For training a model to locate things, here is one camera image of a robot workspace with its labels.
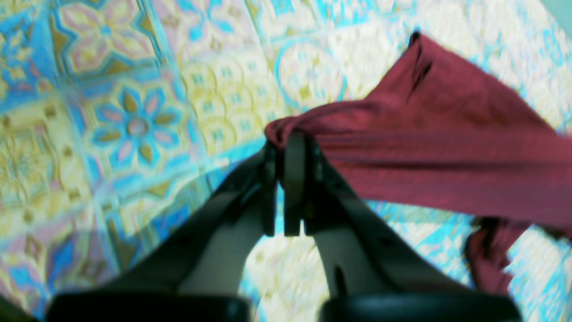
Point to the dark red t-shirt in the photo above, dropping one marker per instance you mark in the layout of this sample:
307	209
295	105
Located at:
439	132

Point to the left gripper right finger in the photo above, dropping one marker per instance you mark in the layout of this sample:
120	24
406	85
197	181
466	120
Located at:
361	254

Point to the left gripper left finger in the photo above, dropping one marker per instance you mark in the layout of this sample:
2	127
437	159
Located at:
206	255

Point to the patterned tablecloth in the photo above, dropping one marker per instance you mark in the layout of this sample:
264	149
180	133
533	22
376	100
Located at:
120	117

